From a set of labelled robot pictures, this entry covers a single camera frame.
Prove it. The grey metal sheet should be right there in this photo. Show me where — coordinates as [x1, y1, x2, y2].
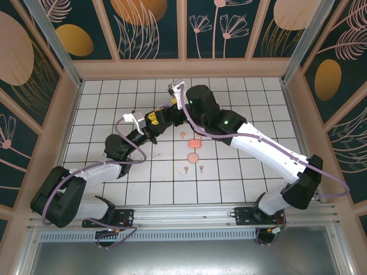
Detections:
[28, 240, 343, 275]

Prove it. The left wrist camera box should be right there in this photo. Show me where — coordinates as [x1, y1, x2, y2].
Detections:
[122, 111, 147, 135]

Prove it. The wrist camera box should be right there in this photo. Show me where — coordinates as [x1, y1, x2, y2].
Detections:
[122, 111, 147, 135]
[167, 80, 187, 110]

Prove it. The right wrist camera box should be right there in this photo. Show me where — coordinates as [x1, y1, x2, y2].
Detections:
[167, 80, 187, 110]

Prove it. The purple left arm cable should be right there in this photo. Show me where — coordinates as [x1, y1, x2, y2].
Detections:
[41, 117, 149, 250]

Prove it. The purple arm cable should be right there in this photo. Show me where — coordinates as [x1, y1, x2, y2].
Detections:
[41, 117, 149, 250]
[171, 84, 351, 247]

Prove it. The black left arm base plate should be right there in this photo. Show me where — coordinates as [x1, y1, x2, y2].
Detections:
[82, 209, 135, 229]

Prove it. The aluminium mounting rail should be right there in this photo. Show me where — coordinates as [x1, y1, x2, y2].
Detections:
[27, 202, 341, 230]

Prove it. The slotted grey cable duct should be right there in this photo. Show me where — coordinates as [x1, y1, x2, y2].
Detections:
[38, 229, 257, 243]

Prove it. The aluminium frame post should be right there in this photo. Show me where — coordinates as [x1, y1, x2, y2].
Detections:
[22, 0, 84, 88]
[280, 0, 345, 85]

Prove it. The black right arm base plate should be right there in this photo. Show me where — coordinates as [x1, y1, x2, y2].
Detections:
[235, 206, 287, 226]

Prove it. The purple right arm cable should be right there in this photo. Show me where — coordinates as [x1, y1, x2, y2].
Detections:
[171, 84, 351, 247]

